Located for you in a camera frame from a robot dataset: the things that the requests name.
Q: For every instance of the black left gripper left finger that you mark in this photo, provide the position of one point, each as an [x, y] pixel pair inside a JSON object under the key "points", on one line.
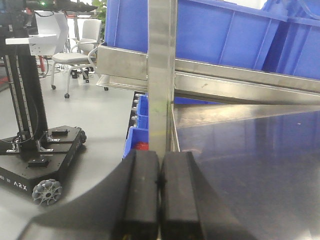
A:
{"points": [[123, 206]]}

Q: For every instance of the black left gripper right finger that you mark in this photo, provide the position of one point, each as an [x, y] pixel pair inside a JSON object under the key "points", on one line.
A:
{"points": [[190, 208]]}

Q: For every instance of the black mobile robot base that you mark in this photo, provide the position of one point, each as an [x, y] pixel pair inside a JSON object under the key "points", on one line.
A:
{"points": [[35, 160]]}

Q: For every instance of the stainless steel shelf rack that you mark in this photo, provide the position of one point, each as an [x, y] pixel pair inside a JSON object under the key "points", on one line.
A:
{"points": [[207, 108]]}

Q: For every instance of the small blue parts bin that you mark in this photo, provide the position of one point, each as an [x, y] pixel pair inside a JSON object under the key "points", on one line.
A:
{"points": [[138, 123]]}

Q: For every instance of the white office chair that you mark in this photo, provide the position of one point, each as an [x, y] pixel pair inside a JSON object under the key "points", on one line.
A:
{"points": [[82, 55]]}

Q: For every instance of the blue plastic bin middle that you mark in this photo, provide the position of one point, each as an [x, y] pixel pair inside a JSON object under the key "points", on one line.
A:
{"points": [[224, 33]]}

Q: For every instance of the blue plastic bin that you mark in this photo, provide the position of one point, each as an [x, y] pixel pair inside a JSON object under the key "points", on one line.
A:
{"points": [[295, 49], [224, 33], [126, 25]]}

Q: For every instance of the blue plastic bin left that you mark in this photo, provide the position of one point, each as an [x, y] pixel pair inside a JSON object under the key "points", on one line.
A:
{"points": [[126, 25]]}

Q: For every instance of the blue plastic bin right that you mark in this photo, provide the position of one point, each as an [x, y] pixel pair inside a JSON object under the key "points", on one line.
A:
{"points": [[295, 49]]}

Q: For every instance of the white desk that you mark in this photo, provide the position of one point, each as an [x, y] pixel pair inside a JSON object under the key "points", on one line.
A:
{"points": [[52, 34]]}

